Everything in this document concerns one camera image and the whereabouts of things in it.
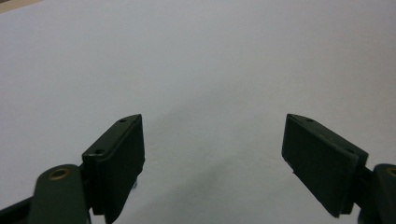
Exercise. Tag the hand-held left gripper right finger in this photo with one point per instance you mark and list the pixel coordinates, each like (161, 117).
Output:
(320, 161)

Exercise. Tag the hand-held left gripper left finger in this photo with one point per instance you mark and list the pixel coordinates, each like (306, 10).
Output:
(116, 168)

